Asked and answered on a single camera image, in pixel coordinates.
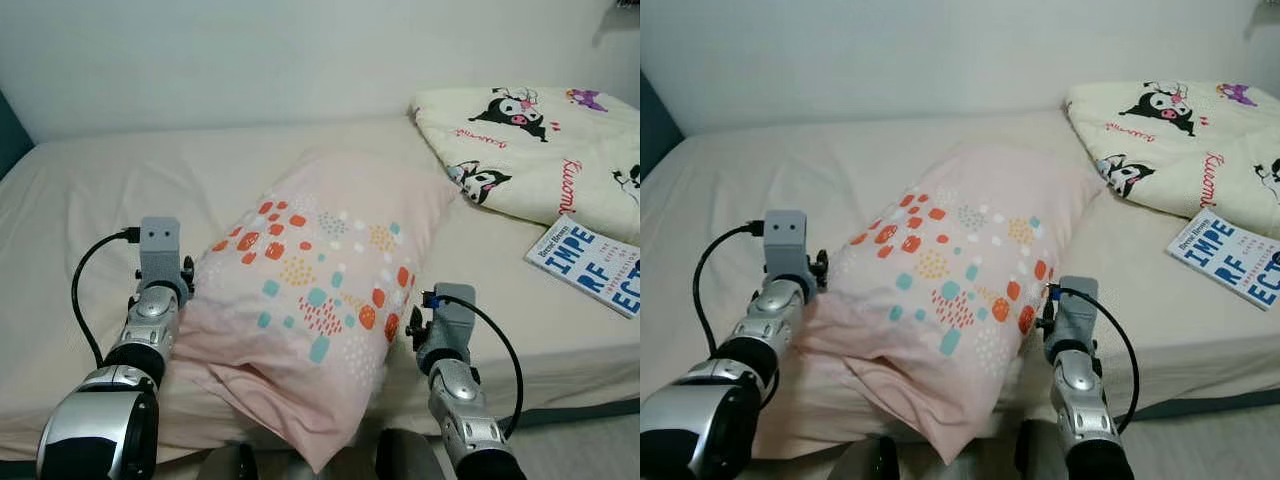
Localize robot left leg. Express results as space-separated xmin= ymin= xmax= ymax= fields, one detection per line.
xmin=200 ymin=440 xmax=261 ymax=480
xmin=830 ymin=435 xmax=901 ymax=480

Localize white book blue letters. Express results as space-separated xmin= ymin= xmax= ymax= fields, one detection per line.
xmin=1165 ymin=208 xmax=1280 ymax=311
xmin=524 ymin=213 xmax=641 ymax=319

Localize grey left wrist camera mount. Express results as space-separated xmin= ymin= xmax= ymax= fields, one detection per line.
xmin=138 ymin=217 xmax=183 ymax=286
xmin=763 ymin=210 xmax=809 ymax=283

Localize cream cartoon print blanket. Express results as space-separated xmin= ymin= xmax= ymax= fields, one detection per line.
xmin=413 ymin=85 xmax=641 ymax=246
xmin=1065 ymin=80 xmax=1280 ymax=241

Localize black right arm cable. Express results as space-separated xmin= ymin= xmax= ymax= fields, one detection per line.
xmin=1048 ymin=283 xmax=1141 ymax=436
xmin=425 ymin=290 xmax=526 ymax=441

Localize robot leg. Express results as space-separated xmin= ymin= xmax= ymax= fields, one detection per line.
xmin=830 ymin=435 xmax=901 ymax=480
xmin=375 ymin=430 xmax=446 ymax=480
xmin=1015 ymin=420 xmax=1066 ymax=480
xmin=200 ymin=440 xmax=261 ymax=480

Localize robot right leg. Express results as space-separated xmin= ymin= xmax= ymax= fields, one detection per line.
xmin=375 ymin=430 xmax=446 ymax=480
xmin=1015 ymin=420 xmax=1066 ymax=480

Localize beige sheeted mattress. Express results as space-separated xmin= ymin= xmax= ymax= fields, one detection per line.
xmin=0 ymin=115 xmax=641 ymax=461
xmin=640 ymin=108 xmax=1280 ymax=461

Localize pink dotted pillow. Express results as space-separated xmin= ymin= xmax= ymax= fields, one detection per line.
xmin=780 ymin=143 xmax=1103 ymax=466
xmin=165 ymin=152 xmax=459 ymax=473

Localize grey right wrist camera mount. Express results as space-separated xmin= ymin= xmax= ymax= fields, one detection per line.
xmin=1055 ymin=275 xmax=1099 ymax=346
xmin=432 ymin=283 xmax=478 ymax=351

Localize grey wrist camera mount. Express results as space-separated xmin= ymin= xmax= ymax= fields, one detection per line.
xmin=763 ymin=210 xmax=809 ymax=283
xmin=432 ymin=283 xmax=478 ymax=351
xmin=138 ymin=217 xmax=183 ymax=286
xmin=1055 ymin=275 xmax=1099 ymax=346

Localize teal upholstered headboard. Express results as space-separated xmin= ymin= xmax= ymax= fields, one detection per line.
xmin=640 ymin=70 xmax=686 ymax=181
xmin=0 ymin=90 xmax=34 ymax=181

